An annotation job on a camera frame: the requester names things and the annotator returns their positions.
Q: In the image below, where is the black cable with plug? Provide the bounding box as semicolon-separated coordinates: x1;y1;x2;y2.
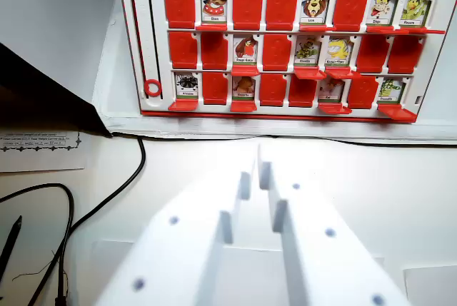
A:
0;183;76;306

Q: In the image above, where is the printed paper sheet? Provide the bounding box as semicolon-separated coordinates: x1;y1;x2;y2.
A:
0;130;87;173

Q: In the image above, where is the red and white game board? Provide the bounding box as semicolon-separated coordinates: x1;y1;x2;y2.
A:
116;0;457;124

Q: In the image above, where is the black pen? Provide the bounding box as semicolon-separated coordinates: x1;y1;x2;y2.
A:
0;215;23;279

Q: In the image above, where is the thin dark wire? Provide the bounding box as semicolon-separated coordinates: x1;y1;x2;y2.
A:
11;250;69;282

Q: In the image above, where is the thick black cable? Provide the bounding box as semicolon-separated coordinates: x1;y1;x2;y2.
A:
27;133;147;306

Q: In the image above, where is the red board flap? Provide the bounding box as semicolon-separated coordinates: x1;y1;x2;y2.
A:
167;101;199;112

